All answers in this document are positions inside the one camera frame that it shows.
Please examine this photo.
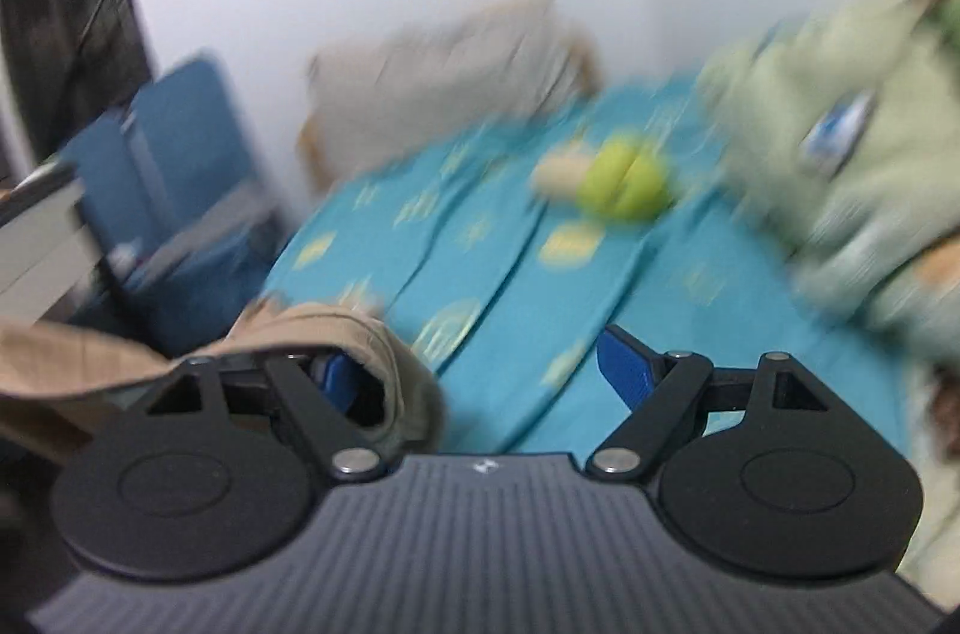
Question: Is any grey pillow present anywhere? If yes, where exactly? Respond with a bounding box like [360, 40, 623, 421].
[306, 0, 583, 182]

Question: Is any dark window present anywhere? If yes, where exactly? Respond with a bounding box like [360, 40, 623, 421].
[2, 0, 153, 187]

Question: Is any teal patterned bed sheet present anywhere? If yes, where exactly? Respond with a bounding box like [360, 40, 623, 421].
[263, 79, 908, 455]

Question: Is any green plush toy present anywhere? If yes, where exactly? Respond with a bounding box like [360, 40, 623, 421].
[530, 136, 674, 223]

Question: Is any blue folding chair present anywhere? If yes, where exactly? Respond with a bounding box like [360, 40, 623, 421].
[57, 54, 285, 358]

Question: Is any tan t-shirt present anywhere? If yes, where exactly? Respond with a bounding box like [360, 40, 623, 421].
[0, 299, 445, 459]

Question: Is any light green fleece blanket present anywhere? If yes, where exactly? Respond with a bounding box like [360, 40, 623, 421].
[697, 0, 958, 359]

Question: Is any white desk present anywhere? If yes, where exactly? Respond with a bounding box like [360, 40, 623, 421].
[0, 163, 103, 322]

